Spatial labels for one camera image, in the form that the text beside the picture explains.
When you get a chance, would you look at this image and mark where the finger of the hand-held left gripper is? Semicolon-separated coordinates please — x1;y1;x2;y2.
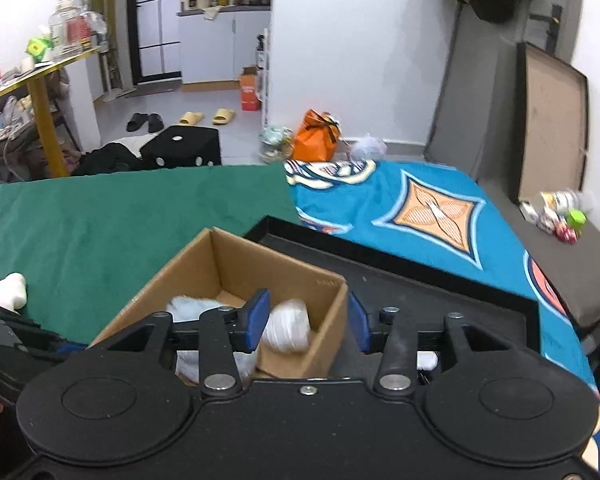
25;329;89;357

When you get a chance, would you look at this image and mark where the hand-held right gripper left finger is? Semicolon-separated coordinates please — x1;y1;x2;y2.
94;289;272;395

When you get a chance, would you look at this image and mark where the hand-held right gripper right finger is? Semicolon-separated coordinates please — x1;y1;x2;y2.
348;292;525;394

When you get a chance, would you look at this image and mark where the white fluffy plush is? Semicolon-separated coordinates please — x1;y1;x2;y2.
259;298;312;354

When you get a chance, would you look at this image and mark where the brown cardboard box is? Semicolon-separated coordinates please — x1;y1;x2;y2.
87;227;349;386

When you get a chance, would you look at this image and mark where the white bone plush toy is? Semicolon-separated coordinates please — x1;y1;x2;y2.
0;272;29;312

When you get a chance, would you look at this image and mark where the light blue fluffy plush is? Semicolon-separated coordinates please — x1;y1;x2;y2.
166;296;257;386

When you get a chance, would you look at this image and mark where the large black tray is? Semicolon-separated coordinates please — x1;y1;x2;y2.
242;215;540;381

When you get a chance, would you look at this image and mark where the blue patterned blanket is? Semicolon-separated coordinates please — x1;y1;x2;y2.
284;158;600;476

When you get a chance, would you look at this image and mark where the green blanket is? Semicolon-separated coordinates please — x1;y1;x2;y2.
0;164;301;346

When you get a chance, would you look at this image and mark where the floral plastic bag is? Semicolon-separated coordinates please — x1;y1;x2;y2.
257;125;296;164

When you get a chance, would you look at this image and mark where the clear plastic bag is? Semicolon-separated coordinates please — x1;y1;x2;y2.
349;133;389;162

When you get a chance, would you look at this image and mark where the black dice stool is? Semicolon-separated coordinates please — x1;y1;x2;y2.
140;126;224;170

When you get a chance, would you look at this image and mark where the orange bag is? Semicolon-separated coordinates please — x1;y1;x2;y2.
292;108;342;163

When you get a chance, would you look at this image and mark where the black clothes pile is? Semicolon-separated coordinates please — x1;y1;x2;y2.
71;142;147;177

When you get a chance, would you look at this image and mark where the grey mattress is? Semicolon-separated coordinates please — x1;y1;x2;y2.
480;177;600;332

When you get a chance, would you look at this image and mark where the chair with piled stuff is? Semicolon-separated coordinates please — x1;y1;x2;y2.
0;94;48;183

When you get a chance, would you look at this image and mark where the yellow table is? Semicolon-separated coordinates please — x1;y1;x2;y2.
0;46;102;179

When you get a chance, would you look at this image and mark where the orange cardboard box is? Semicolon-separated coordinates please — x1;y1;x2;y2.
238;73;262;112

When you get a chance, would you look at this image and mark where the large plastic cup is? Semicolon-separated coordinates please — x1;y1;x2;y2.
539;189;593;215

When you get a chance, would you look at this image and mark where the white narrow rack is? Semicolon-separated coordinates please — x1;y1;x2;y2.
254;27;273;129

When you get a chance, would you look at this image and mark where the grey leaning board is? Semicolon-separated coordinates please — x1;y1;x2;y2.
424;4;513;182

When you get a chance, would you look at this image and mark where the white kitchen cabinet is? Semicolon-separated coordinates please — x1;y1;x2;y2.
177;6;272;94

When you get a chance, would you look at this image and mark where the brown framed board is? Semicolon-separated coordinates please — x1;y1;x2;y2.
516;41;592;204

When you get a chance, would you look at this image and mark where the green box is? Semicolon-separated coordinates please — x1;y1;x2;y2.
27;35;54;62

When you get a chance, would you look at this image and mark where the black framed sliding door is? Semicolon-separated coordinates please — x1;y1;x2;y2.
127;0;184;87

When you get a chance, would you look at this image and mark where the glass jar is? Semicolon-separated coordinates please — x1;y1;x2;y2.
47;0;78;56

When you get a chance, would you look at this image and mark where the white door with black handle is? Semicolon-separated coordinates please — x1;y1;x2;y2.
522;0;583;63

